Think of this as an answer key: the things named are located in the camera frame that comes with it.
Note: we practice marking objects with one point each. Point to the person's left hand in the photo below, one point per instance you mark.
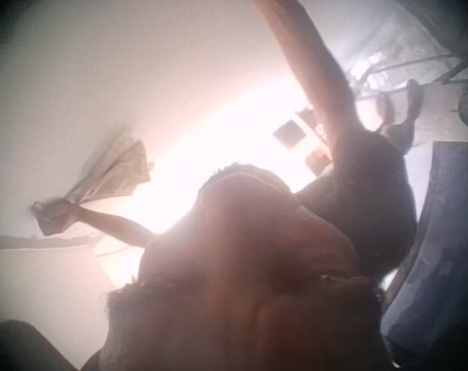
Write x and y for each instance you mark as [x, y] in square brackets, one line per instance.
[61, 216]

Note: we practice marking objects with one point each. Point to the beige striped cloth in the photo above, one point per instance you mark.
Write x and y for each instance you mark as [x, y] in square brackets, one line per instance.
[115, 170]

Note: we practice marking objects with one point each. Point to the dark long ledge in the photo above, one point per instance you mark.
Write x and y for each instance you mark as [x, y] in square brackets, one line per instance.
[40, 240]

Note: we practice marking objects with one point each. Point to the large dark square panel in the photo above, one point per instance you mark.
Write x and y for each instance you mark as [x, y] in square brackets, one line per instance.
[289, 134]

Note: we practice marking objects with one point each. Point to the small dark square panel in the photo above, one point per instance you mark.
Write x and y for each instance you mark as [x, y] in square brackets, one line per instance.
[318, 160]

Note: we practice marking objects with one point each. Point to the person's legs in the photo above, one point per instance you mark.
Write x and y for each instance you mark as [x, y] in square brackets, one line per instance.
[403, 125]

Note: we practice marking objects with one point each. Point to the metal rack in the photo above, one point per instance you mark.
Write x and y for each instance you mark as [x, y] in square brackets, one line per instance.
[407, 63]

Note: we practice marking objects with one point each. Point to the blue sheet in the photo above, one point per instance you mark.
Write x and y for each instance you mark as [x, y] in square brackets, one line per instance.
[450, 232]

